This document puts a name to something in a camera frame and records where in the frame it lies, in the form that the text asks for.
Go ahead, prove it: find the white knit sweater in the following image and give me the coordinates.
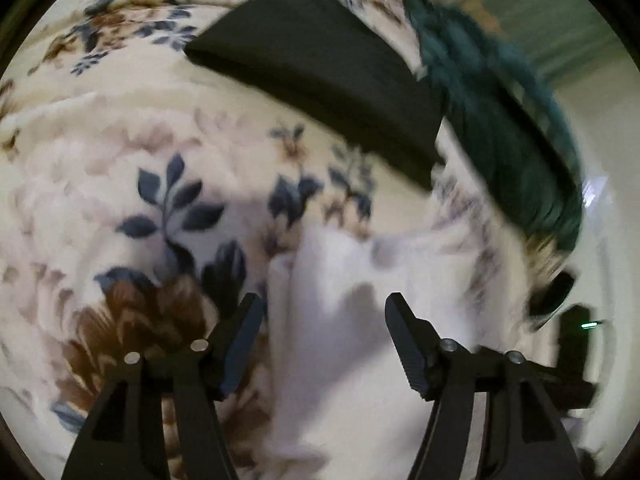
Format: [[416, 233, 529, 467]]
[[258, 219, 528, 479]]

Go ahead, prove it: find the dark teal velvet duvet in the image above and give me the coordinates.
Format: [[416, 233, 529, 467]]
[[402, 0, 582, 254]]

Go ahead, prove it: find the floral bed blanket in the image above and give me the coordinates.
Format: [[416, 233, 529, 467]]
[[1, 0, 507, 479]]

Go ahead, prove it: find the right green curtain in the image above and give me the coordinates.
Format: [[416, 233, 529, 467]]
[[475, 0, 626, 84]]

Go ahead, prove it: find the folded black garment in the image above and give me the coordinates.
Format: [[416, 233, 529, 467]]
[[184, 0, 444, 190]]

